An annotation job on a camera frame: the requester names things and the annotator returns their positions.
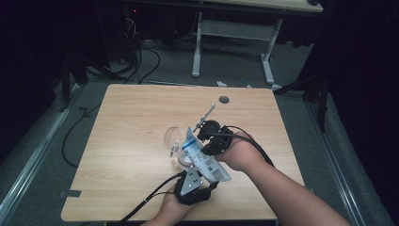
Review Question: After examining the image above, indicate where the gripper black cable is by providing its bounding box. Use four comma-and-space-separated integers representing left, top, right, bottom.
120, 170, 188, 224
206, 124, 276, 168

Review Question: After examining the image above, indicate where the thin black floor cable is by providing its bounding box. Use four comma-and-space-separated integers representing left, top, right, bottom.
61, 103, 102, 170

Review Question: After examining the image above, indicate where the metal floor rail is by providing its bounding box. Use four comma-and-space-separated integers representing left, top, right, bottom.
0, 84, 83, 221
304, 99, 367, 226

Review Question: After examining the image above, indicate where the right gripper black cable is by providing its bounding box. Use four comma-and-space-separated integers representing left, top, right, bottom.
206, 124, 276, 168

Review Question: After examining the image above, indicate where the black stand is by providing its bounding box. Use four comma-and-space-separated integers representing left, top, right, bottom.
272, 71, 331, 134
58, 51, 89, 113

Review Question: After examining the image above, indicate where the person's left hand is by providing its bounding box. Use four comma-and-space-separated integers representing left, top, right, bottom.
159, 185, 209, 221

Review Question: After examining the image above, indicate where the bundle of black floor cables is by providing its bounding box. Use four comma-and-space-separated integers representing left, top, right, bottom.
88, 15, 162, 85

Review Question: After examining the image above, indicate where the white-framed desk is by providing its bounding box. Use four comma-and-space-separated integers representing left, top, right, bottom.
190, 0, 325, 87

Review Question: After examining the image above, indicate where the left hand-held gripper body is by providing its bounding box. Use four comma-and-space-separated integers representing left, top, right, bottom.
173, 167, 213, 207

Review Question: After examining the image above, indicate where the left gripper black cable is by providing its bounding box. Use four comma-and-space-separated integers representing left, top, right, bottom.
120, 170, 188, 224

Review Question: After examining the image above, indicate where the white printed refill pouch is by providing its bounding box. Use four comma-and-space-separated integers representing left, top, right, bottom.
180, 125, 232, 184

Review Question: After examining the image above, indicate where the black tape strip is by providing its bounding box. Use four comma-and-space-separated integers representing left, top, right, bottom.
58, 189, 83, 199

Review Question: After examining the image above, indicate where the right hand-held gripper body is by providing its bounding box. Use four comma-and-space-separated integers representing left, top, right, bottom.
192, 104, 235, 157

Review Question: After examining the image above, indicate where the person's right hand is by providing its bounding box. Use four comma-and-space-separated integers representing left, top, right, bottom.
215, 132, 266, 173

